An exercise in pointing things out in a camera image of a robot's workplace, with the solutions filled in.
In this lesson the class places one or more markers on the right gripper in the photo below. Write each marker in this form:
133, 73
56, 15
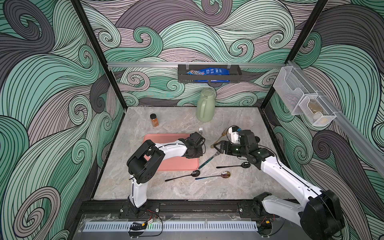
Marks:
225, 147

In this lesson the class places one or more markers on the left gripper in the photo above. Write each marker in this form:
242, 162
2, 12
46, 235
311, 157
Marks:
201, 149

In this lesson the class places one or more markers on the green handled fork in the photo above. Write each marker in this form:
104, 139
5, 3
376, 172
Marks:
208, 160

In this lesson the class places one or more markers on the gold fork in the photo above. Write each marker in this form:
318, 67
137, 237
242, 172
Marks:
223, 134

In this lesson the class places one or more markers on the pink plastic tray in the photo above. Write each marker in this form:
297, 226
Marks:
176, 163

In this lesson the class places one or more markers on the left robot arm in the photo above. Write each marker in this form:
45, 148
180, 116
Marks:
145, 161

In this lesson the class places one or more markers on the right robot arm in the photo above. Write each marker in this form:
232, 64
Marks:
316, 211

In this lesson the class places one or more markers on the iridescent gold spoon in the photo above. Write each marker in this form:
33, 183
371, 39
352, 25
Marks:
224, 175

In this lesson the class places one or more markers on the small black spoon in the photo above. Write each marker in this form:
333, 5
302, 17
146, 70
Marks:
244, 165

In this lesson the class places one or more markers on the green plastic pitcher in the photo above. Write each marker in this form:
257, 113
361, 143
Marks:
206, 105

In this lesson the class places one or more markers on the orange spice jar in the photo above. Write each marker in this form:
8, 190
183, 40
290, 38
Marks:
154, 120

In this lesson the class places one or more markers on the blue snack packet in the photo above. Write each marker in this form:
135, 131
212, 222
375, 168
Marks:
209, 72

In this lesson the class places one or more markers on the black front base frame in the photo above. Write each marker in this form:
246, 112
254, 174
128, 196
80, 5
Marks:
124, 209

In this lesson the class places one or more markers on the black wall basket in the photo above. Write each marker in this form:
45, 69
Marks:
234, 77

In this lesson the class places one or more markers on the small clear wall bin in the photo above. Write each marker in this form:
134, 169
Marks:
315, 111

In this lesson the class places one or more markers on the aluminium wall rail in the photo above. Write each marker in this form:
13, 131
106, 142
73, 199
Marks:
175, 65

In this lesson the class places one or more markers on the white perforated cable duct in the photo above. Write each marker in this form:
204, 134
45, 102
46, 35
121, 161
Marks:
176, 226

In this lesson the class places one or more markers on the right side aluminium rail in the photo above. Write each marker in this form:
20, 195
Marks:
364, 146

